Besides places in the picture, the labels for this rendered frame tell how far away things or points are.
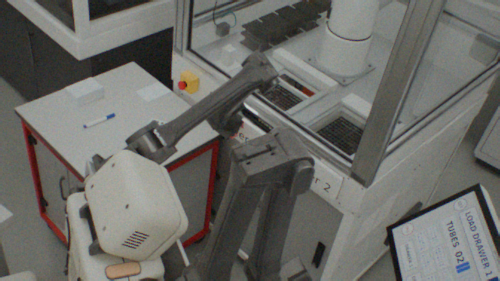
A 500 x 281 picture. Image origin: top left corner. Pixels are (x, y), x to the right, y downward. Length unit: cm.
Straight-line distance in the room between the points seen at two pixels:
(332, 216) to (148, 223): 108
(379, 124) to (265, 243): 75
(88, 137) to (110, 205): 104
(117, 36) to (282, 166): 179
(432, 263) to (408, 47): 60
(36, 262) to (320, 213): 138
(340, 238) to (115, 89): 114
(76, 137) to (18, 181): 99
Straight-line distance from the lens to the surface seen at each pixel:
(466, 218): 165
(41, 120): 232
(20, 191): 311
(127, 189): 117
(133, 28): 265
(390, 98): 167
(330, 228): 213
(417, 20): 155
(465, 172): 367
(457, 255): 160
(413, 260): 166
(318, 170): 197
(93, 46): 256
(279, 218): 105
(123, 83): 248
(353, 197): 195
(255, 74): 143
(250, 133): 206
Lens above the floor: 224
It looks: 42 degrees down
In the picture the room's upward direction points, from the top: 9 degrees clockwise
